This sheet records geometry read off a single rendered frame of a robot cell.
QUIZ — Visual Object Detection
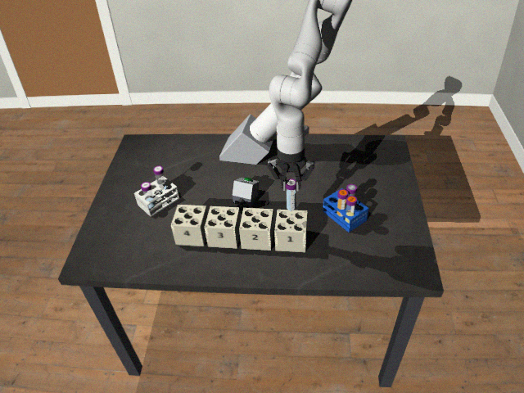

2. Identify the white tube rack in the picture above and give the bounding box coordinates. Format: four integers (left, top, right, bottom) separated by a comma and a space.
134, 178, 179, 217

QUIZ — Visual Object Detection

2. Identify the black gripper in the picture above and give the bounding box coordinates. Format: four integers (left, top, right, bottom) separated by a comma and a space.
267, 147, 314, 192

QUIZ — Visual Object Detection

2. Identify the purple-capped test tube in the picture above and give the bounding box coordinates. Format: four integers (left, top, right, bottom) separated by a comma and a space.
346, 184, 357, 197

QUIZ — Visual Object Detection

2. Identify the beige block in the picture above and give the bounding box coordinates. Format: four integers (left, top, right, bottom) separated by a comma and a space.
274, 210, 308, 252
171, 205, 208, 246
205, 206, 241, 248
239, 208, 273, 251

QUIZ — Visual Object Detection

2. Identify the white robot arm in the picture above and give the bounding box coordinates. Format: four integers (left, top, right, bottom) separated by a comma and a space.
250, 0, 352, 154

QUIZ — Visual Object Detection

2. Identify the blue tube rack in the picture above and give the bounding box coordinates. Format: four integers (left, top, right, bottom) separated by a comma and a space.
323, 191, 368, 233

